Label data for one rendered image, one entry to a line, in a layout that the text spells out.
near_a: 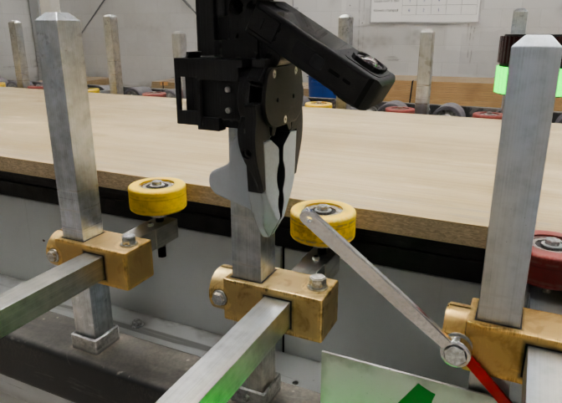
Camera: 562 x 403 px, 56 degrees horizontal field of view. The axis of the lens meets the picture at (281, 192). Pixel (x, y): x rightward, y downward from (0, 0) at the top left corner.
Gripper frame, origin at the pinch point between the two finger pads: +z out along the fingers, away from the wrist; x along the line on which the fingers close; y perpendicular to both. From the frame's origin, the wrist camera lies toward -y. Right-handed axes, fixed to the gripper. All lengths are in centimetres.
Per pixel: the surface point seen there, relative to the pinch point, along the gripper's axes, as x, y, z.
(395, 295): -2.1, -10.2, 5.6
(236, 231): -6.3, 7.7, 4.3
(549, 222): -26.9, -22.3, 5.5
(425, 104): -115, 8, 4
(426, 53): -115, 9, -9
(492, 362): -5.6, -18.4, 12.0
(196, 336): -26, 27, 34
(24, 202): -28, 68, 16
